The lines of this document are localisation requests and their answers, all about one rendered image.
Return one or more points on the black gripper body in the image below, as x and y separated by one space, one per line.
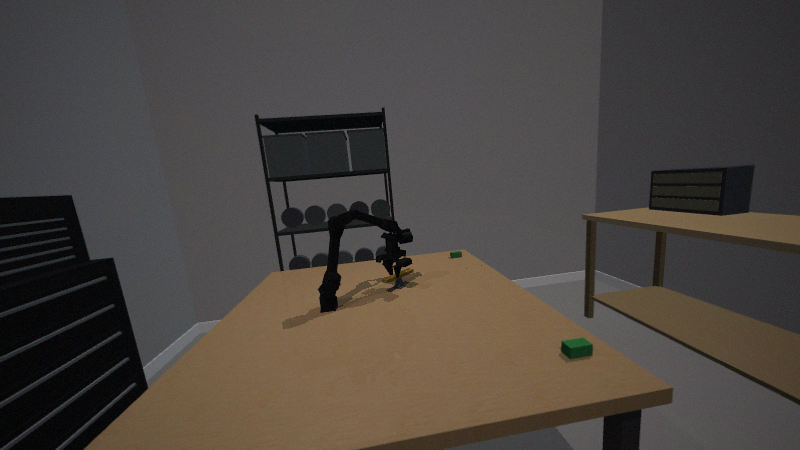
393 256

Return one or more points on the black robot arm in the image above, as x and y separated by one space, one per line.
336 225

